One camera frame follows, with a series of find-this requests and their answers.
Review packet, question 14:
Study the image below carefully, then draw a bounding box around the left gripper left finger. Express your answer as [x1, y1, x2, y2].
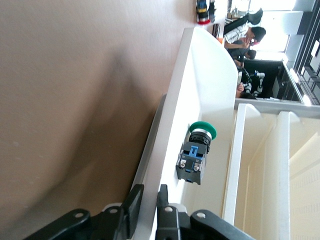
[24, 183, 145, 240]

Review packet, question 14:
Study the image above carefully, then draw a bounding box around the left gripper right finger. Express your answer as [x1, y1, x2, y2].
[155, 184, 253, 240]

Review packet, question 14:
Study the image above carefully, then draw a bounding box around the green push button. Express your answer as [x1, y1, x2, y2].
[175, 121, 218, 186]

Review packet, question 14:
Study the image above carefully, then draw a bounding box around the white plastic drawer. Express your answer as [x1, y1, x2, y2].
[264, 111, 320, 240]
[129, 26, 239, 240]
[221, 103, 278, 240]

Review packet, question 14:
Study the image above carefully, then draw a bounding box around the red push button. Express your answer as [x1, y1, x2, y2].
[195, 0, 212, 26]

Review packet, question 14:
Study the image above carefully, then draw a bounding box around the dark-haired seated person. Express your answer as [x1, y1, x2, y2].
[236, 83, 257, 100]

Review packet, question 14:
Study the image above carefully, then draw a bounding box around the background white robot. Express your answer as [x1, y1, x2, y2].
[239, 67, 266, 98]

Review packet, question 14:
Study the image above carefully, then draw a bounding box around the person in dark clothes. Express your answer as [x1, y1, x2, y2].
[229, 47, 258, 68]

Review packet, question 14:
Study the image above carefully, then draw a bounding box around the person in white shirt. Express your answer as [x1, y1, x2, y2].
[223, 24, 267, 51]

